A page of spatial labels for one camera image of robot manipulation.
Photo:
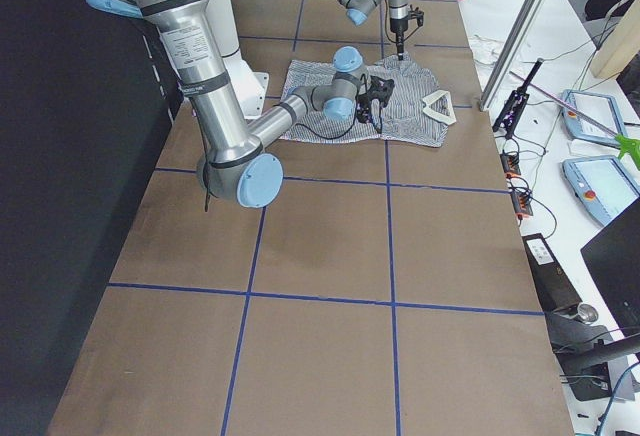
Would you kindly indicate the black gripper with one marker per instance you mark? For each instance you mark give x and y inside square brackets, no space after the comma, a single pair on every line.
[399,36]
[363,104]

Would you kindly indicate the blue white striped polo shirt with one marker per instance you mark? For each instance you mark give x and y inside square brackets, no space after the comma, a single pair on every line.
[403,118]

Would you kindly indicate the orange black terminal strip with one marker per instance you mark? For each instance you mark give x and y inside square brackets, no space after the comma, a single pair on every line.
[520,191]

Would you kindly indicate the far blue teach pendant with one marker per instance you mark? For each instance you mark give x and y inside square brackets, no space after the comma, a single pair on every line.
[601,108]

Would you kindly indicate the blue teach pendant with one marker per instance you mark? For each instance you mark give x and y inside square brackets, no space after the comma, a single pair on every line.
[602,184]
[601,108]

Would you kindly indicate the wooden board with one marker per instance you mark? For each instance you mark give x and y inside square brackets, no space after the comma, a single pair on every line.
[621,45]

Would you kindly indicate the near blue teach pendant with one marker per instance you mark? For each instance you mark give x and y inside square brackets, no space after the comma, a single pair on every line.
[602,184]

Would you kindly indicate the black box with label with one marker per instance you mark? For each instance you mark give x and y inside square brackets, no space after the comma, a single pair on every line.
[553,287]

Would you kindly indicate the metal reacher grabber tool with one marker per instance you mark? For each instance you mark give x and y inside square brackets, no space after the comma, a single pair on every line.
[627,145]

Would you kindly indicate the black monitor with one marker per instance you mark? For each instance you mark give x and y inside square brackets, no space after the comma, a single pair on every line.
[612,259]

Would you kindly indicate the black monitor stand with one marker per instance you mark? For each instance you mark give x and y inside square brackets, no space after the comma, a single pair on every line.
[591,360]

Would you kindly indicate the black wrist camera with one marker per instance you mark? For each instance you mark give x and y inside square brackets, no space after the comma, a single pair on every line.
[381,89]
[417,15]

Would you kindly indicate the aluminium frame post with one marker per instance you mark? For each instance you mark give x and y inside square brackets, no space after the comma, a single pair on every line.
[516,37]

